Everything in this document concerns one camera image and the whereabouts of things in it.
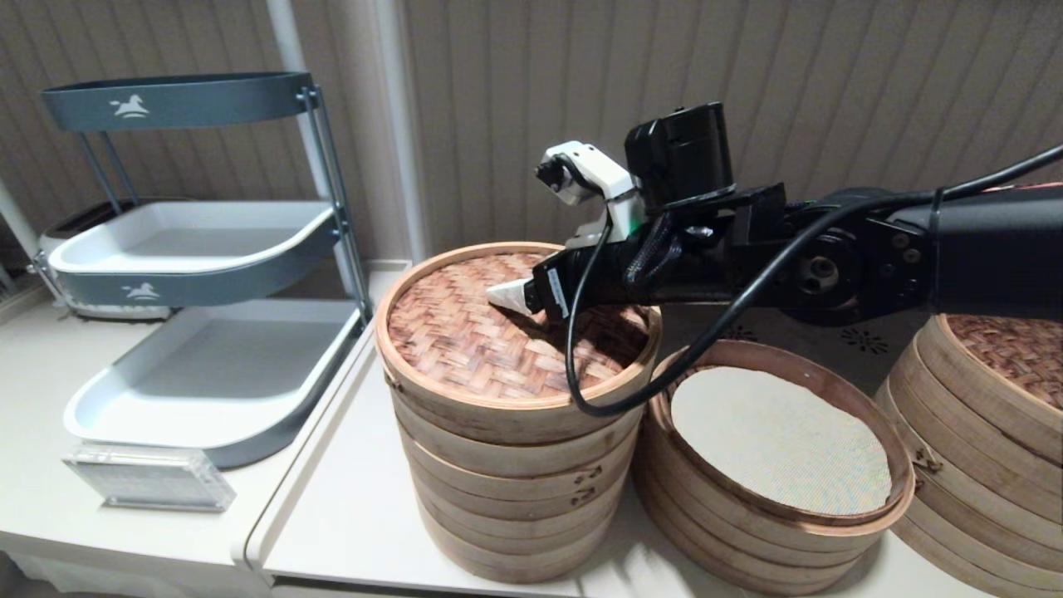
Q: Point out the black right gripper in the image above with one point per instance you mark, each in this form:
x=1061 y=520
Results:
x=681 y=158

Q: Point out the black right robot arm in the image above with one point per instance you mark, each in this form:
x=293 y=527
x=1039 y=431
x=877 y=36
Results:
x=996 y=249

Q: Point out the tall bamboo steamer stack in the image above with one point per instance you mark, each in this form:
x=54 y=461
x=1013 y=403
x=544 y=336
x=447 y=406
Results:
x=515 y=531

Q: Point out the thick white upright pole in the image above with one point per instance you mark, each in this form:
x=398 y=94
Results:
x=394 y=100

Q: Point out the white and teal curved tray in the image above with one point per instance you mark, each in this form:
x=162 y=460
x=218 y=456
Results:
x=191 y=239

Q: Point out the dark teal rack shelf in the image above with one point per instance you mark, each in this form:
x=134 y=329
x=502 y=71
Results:
x=208 y=100

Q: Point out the dark cooktop panel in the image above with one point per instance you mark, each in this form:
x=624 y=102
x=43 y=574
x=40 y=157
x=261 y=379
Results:
x=880 y=357

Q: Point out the white toaster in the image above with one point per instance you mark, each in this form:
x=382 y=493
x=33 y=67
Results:
x=116 y=311

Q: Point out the clear acrylic warning sign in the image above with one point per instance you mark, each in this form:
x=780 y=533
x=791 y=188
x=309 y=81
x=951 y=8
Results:
x=149 y=482

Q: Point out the thin teal rack rods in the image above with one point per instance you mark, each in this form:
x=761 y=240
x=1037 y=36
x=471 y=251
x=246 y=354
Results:
x=100 y=172

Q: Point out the slanted white pole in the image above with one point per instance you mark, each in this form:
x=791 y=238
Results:
x=18 y=218

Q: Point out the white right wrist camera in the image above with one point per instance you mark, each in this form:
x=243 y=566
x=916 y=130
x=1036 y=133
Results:
x=602 y=174

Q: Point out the teal rack double post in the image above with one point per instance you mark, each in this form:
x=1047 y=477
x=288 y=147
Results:
x=339 y=220

